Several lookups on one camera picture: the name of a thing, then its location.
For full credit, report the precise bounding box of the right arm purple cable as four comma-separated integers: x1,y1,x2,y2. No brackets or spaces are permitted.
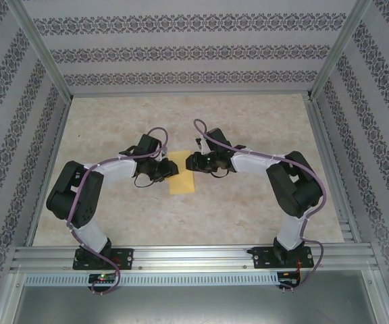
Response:
192,117,327,294

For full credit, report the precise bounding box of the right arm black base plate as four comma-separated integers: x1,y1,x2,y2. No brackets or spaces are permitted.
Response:
253,246,313,270

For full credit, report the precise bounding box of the aluminium table edge rail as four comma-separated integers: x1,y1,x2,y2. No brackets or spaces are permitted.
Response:
304,96,363,244

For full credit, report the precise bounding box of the slotted grey cable duct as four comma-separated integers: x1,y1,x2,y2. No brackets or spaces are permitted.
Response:
24,272,280,287

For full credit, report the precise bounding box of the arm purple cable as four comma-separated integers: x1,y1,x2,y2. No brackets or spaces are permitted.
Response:
66,126,170,296
192,117,327,294

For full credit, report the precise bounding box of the aluminium frame post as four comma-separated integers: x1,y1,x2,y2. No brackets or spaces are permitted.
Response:
10,0,74,102
307,0,374,101

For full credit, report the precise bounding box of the left gripper thin black cable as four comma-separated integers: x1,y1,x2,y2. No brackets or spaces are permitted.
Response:
133,170,160,190

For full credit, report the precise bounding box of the aluminium mounting rail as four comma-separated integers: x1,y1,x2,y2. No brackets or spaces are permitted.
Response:
10,242,380,273

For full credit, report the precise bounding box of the grey sheet metal tray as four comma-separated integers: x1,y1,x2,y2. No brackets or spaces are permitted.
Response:
11,269,384,324

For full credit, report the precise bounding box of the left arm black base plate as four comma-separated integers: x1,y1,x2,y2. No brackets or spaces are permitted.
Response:
74,248,134,271

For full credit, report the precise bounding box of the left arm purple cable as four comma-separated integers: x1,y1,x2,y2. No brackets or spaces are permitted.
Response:
66,126,170,296

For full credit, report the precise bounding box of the yellow cloth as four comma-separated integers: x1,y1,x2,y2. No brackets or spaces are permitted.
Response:
165,151,196,196

